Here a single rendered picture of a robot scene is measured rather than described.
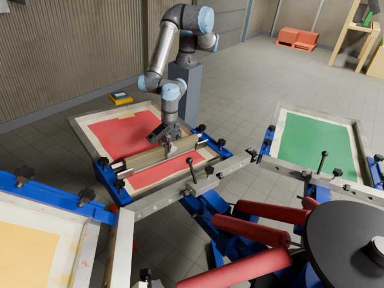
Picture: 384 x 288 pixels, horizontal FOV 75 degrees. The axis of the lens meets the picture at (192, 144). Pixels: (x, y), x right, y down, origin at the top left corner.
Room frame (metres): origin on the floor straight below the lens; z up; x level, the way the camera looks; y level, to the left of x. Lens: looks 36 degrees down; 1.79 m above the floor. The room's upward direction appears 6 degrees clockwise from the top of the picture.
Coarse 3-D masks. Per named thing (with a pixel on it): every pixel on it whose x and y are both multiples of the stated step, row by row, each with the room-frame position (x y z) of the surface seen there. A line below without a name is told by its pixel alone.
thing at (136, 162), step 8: (192, 136) 1.06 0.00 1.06; (176, 144) 0.98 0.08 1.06; (184, 144) 1.01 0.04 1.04; (192, 144) 1.05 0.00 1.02; (144, 152) 0.89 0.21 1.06; (152, 152) 0.89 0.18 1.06; (160, 152) 0.92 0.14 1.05; (176, 152) 0.98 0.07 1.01; (128, 160) 0.82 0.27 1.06; (136, 160) 0.84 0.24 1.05; (144, 160) 0.86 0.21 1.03; (152, 160) 0.89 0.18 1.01; (160, 160) 0.92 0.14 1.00; (128, 168) 0.81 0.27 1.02; (136, 168) 0.83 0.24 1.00
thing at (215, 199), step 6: (210, 192) 0.70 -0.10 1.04; (198, 198) 0.70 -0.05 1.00; (204, 198) 0.67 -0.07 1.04; (210, 198) 0.67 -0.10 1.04; (216, 198) 0.67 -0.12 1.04; (222, 198) 0.68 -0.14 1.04; (210, 204) 0.64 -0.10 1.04; (216, 204) 0.64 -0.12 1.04; (222, 204) 0.65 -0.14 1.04; (228, 204) 0.65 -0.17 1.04; (210, 210) 0.64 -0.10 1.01; (216, 210) 0.62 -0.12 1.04; (222, 210) 0.62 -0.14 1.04; (228, 210) 0.63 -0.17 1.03
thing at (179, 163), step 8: (144, 112) 1.43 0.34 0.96; (128, 120) 1.31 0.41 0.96; (136, 120) 1.32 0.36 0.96; (144, 120) 1.33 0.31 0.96; (152, 120) 1.34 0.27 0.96; (160, 120) 1.35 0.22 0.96; (192, 152) 1.06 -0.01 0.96; (176, 160) 0.98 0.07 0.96; (184, 160) 0.99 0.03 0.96; (200, 160) 1.00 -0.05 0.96; (176, 168) 0.92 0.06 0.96; (184, 168) 0.93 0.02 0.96
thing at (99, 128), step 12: (108, 120) 1.28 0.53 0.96; (120, 120) 1.30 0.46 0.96; (96, 132) 1.14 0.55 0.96; (108, 144) 1.05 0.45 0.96; (120, 156) 0.96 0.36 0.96; (156, 168) 0.90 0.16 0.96; (168, 168) 0.91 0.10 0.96; (132, 180) 0.80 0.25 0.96; (144, 180) 0.81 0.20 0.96; (156, 180) 0.82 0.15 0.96
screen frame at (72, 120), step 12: (108, 108) 1.37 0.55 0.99; (120, 108) 1.39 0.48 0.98; (132, 108) 1.45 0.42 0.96; (156, 108) 1.49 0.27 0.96; (72, 120) 1.19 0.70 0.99; (84, 120) 1.24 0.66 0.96; (84, 144) 0.98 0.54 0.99; (96, 156) 0.90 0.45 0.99; (216, 156) 1.03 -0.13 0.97; (204, 168) 0.90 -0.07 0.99; (180, 180) 0.80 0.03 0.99; (144, 192) 0.71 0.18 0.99
